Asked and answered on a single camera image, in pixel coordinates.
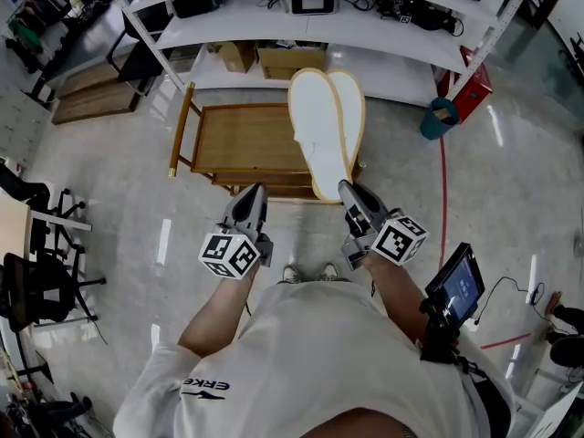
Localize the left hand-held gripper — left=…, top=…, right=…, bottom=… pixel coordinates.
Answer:
left=198, top=182, right=275, bottom=282

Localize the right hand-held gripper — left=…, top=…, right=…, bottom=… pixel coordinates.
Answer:
left=337, top=179, right=431, bottom=272

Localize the pair of white slippers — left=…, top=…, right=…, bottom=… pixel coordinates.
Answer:
left=287, top=67, right=350, bottom=203
left=327, top=68, right=367, bottom=186

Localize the person's left forearm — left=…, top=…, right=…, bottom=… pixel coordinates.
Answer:
left=176, top=274, right=259, bottom=360

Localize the person's right forearm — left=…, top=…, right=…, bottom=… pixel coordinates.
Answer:
left=364, top=251, right=433, bottom=344

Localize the wooden three-tier cart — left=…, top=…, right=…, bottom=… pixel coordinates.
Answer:
left=167, top=81, right=366, bottom=205

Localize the teal waste bin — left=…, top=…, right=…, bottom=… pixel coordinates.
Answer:
left=419, top=97, right=461, bottom=141

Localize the white metal shelving rack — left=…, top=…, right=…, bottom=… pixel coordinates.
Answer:
left=98, top=0, right=542, bottom=109

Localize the small black monitor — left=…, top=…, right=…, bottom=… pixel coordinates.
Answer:
left=423, top=242, right=485, bottom=328

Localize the large printed cardboard box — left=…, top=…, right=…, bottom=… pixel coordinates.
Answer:
left=255, top=46, right=328, bottom=80

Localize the small plain cardboard box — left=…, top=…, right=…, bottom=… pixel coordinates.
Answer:
left=207, top=41, right=256, bottom=75

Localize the person's white t-shirt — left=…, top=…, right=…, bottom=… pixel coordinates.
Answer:
left=112, top=280, right=516, bottom=438

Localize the red box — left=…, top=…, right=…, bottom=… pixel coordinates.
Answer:
left=435, top=46, right=494, bottom=125

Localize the black cantilever chair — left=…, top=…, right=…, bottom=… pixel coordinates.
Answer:
left=106, top=14, right=161, bottom=96

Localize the pile of black gear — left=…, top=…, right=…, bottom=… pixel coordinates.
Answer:
left=373, top=0, right=465, bottom=37

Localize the dark wooden platform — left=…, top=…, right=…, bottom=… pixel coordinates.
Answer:
left=50, top=61, right=143, bottom=126

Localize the white screen device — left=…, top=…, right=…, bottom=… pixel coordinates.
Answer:
left=285, top=0, right=341, bottom=16

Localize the black equipment case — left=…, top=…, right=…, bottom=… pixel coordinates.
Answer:
left=172, top=0, right=219, bottom=20

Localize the person's neck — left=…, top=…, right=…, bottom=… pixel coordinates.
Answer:
left=314, top=408, right=416, bottom=438

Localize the black mesh office chair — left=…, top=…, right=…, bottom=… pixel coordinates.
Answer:
left=0, top=251, right=109, bottom=335

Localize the wooden-top desk with white legs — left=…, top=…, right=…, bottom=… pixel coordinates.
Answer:
left=0, top=189, right=92, bottom=257

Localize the white locker cabinet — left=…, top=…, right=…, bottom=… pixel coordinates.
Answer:
left=0, top=73, right=54, bottom=168

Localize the clothes rack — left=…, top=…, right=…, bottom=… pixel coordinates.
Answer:
left=4, top=0, right=77, bottom=75

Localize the black power cable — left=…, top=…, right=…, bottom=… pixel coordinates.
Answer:
left=474, top=275, right=548, bottom=328

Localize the white frame table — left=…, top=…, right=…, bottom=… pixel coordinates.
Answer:
left=515, top=367, right=584, bottom=438

